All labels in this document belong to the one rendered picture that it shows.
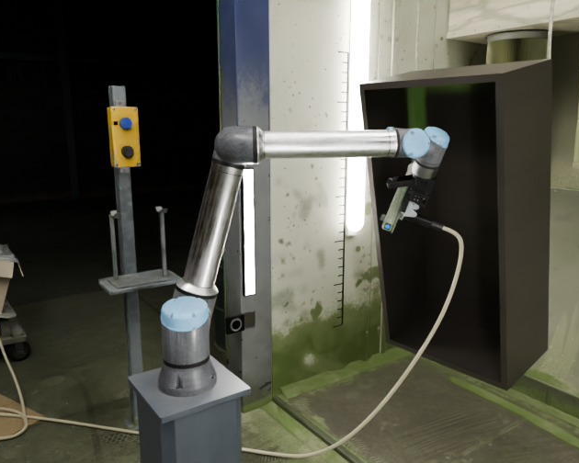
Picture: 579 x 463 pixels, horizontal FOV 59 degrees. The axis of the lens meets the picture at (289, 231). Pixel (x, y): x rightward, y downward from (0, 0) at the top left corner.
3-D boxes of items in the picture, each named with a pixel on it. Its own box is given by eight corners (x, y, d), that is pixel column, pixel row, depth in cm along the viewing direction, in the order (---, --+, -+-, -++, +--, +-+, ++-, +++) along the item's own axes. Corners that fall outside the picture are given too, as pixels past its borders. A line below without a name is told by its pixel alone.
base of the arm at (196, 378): (171, 403, 157) (170, 373, 155) (149, 378, 172) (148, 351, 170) (226, 385, 168) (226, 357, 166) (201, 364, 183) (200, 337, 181)
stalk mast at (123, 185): (142, 417, 264) (121, 86, 230) (146, 423, 259) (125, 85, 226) (130, 421, 260) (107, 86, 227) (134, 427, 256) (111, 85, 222)
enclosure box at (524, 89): (428, 311, 265) (412, 71, 226) (548, 349, 221) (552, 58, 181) (386, 342, 245) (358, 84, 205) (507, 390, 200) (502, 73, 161)
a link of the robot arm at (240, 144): (210, 127, 152) (434, 124, 158) (213, 126, 164) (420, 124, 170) (212, 165, 155) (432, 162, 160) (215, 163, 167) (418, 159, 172)
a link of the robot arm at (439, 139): (421, 122, 178) (448, 126, 179) (410, 153, 186) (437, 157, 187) (426, 136, 171) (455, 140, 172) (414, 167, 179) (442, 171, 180)
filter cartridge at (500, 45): (539, 176, 320) (553, 35, 301) (539, 184, 288) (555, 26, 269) (478, 174, 335) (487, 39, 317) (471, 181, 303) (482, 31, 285)
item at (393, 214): (439, 241, 185) (380, 218, 189) (435, 250, 188) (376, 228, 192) (456, 177, 221) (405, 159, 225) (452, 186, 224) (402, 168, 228)
